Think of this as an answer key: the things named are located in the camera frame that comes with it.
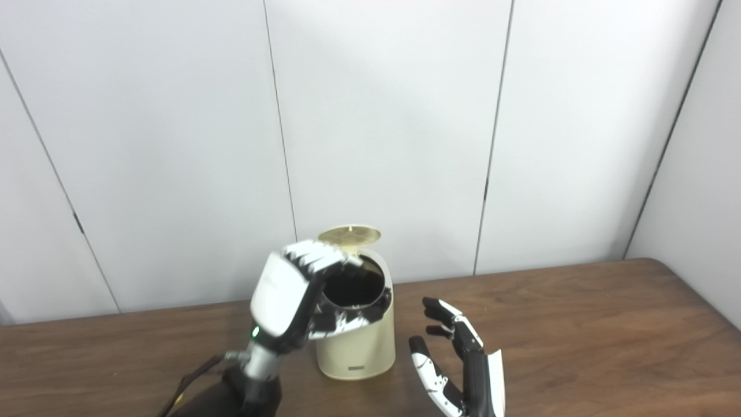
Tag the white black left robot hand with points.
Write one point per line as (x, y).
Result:
(281, 295)

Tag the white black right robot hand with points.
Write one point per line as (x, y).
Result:
(477, 382)

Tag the cream round bin lid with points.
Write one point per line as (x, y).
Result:
(350, 234)

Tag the cream-colored round bin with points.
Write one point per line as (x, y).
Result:
(359, 353)

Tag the black wall seam clip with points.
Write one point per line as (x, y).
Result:
(78, 223)

